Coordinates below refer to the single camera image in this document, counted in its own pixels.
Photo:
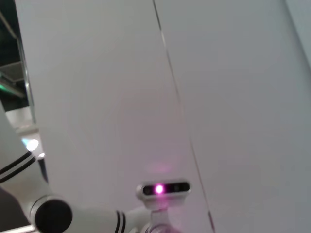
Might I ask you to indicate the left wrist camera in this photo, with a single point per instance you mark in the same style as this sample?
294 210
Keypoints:
170 191

